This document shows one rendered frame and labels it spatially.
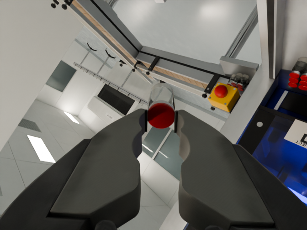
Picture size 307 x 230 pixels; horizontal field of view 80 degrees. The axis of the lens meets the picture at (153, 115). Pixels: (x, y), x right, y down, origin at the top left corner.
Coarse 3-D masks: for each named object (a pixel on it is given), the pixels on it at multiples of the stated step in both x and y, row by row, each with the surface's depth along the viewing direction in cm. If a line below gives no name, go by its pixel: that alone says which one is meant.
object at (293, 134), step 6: (294, 126) 48; (300, 126) 47; (306, 126) 46; (288, 132) 48; (294, 132) 47; (300, 132) 46; (306, 132) 46; (288, 138) 47; (294, 138) 47; (300, 138) 46; (306, 138) 45; (300, 144) 46; (306, 144) 45
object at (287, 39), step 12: (276, 0) 31; (288, 0) 33; (300, 0) 32; (276, 12) 33; (288, 12) 35; (300, 12) 34; (276, 24) 35; (288, 24) 37; (300, 24) 36; (276, 36) 38; (288, 36) 40; (300, 36) 38; (276, 48) 41; (288, 48) 43; (300, 48) 41; (276, 60) 45; (288, 60) 46; (276, 72) 49
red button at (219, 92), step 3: (216, 87) 59; (219, 87) 58; (222, 87) 58; (225, 87) 58; (216, 90) 59; (219, 90) 58; (222, 90) 58; (225, 90) 57; (216, 93) 59; (219, 93) 58; (222, 93) 58; (225, 93) 58; (219, 96) 58; (222, 96) 58
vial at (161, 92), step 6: (156, 84) 16; (162, 84) 16; (150, 90) 17; (156, 90) 15; (162, 90) 15; (168, 90) 15; (150, 96) 15; (156, 96) 14; (162, 96) 14; (168, 96) 14; (150, 102) 14; (156, 102) 13; (162, 102) 13; (168, 102) 13; (174, 102) 15; (174, 108) 14
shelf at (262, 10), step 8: (264, 0) 36; (264, 8) 37; (264, 16) 39; (264, 24) 41; (264, 32) 43; (264, 40) 45; (264, 48) 48; (264, 56) 51; (264, 64) 54; (280, 72) 53; (288, 72) 51; (280, 80) 56; (288, 80) 54; (288, 88) 58; (296, 88) 55
